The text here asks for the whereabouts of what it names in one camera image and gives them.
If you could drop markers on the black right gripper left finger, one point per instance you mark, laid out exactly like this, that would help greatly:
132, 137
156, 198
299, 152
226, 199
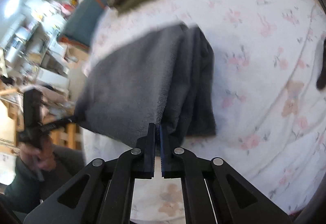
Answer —
102, 191

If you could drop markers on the teal and orange blanket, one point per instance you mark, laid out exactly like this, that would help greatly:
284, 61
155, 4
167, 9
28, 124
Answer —
81, 24

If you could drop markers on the dark green sleeve forearm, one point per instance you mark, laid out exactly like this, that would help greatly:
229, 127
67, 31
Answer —
23, 194

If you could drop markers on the dark grey sweatpants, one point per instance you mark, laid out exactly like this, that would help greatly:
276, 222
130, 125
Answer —
164, 77

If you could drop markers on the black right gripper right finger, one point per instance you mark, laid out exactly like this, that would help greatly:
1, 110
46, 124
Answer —
212, 191

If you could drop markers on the person's left hand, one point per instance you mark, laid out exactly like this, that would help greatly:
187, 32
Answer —
35, 158

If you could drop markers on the white floral bed sheet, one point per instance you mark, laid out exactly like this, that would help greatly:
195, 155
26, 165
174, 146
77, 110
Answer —
270, 117

